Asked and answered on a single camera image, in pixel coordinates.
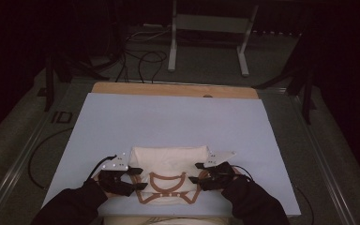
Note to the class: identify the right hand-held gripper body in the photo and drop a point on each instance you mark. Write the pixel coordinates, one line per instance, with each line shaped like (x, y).
(218, 176)

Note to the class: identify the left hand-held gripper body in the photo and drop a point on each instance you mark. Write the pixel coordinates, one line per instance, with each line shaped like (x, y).
(115, 182)

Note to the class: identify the cream baby bodysuit brown trim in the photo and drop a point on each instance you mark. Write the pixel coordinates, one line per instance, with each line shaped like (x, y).
(168, 161)

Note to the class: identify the person's left hand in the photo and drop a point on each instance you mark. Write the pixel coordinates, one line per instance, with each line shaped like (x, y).
(97, 179)

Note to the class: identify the person's right hand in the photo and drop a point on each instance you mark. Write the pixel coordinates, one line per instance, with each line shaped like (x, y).
(238, 173)

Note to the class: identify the light blue mat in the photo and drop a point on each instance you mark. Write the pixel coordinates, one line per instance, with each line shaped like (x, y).
(137, 125)

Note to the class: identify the black metal stand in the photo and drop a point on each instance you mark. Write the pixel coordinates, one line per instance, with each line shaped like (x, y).
(49, 87)
(307, 93)

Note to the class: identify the white metal stand frame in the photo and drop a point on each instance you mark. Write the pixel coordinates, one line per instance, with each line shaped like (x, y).
(212, 23)

